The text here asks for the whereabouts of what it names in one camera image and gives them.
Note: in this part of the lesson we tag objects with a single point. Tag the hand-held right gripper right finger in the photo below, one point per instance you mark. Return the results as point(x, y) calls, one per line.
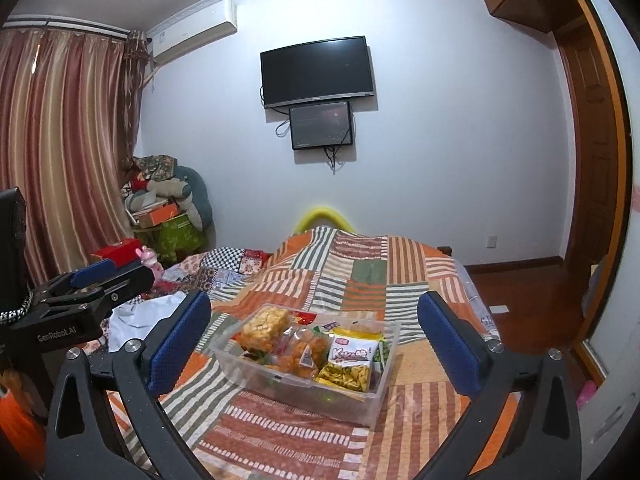
point(445, 340)

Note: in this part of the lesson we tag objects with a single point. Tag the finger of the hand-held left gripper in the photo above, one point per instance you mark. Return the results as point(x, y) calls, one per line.
point(95, 272)
point(135, 280)

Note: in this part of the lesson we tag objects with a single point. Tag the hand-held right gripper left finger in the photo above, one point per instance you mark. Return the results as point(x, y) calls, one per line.
point(175, 350)

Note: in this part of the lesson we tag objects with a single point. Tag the green snack packet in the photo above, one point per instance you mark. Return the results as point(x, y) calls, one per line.
point(384, 352)

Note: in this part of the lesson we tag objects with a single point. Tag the clear packet orange crackers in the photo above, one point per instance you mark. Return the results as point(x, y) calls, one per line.
point(262, 330)

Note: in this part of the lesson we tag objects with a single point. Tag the yellow snack packet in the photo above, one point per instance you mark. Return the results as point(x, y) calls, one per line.
point(350, 365)

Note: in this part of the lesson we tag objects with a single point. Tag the clear plastic container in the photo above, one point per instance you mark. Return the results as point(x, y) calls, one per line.
point(350, 405)

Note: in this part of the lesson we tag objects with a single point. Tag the orange snack packet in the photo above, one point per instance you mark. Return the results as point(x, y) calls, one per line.
point(302, 355)

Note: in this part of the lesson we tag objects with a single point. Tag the pink plush toy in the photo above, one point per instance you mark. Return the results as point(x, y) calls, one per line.
point(150, 260)

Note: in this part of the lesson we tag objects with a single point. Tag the red box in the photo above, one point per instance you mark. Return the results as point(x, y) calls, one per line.
point(116, 252)

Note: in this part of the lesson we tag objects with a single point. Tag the white cloth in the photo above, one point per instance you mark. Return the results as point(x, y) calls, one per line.
point(140, 320)

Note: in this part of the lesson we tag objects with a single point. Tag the white paper sheet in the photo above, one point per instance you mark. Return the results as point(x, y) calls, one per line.
point(499, 308)

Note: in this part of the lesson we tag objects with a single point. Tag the green patterned box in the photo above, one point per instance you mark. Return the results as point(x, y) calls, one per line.
point(181, 237)

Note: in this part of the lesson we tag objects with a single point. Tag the orange cardboard box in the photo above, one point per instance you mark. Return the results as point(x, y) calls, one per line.
point(157, 215)

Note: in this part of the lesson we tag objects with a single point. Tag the checkered patchwork quilt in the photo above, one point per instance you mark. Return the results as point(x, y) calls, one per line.
point(220, 262)

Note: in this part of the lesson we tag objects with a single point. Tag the orange cloth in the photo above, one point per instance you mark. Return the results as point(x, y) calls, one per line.
point(17, 410)

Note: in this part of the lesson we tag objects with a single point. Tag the floral folded cloth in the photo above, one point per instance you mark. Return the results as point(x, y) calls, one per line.
point(156, 167)

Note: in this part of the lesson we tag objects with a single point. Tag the patchwork striped blanket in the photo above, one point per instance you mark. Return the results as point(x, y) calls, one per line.
point(350, 270)

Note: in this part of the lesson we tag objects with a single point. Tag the striped red curtain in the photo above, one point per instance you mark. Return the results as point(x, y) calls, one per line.
point(65, 150)

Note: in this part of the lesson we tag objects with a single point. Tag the pink slipper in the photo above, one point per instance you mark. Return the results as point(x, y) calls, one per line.
point(586, 394)

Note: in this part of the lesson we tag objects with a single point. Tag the yellow curved object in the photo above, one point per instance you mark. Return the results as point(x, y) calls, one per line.
point(322, 214)

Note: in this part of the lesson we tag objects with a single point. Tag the wooden door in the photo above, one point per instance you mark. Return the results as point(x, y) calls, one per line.
point(592, 170)

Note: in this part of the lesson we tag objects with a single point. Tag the small black monitor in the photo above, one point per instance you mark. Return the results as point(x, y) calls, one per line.
point(321, 126)

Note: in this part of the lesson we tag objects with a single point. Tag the white air conditioner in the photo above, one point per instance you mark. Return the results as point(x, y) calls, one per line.
point(195, 30)

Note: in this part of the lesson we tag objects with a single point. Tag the white wall socket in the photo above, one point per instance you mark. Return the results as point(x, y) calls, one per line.
point(492, 241)

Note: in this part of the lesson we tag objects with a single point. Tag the white curtain rail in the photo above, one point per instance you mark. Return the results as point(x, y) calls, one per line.
point(75, 25)

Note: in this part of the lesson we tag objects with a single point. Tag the black wall television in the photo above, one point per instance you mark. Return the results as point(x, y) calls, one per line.
point(317, 71)

